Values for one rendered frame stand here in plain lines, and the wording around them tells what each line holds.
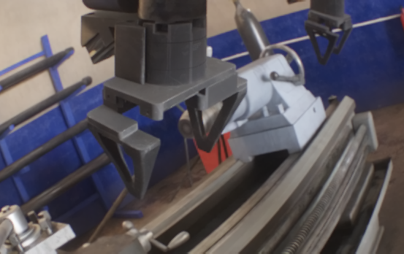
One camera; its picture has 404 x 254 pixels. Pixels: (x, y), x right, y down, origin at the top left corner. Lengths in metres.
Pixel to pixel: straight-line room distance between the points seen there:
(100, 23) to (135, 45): 0.06
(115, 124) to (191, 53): 0.08
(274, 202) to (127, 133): 0.89
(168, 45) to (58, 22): 4.53
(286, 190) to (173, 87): 0.93
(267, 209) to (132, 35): 0.88
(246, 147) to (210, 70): 1.26
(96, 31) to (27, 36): 4.18
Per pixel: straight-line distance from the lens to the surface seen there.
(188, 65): 0.34
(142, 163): 0.33
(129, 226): 0.86
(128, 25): 0.34
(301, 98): 1.65
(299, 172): 1.33
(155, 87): 0.34
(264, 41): 3.52
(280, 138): 1.53
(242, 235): 1.07
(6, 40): 4.44
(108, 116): 0.35
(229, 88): 0.38
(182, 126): 1.29
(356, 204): 1.77
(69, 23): 4.91
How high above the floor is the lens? 1.30
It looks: 10 degrees down
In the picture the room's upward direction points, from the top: 23 degrees counter-clockwise
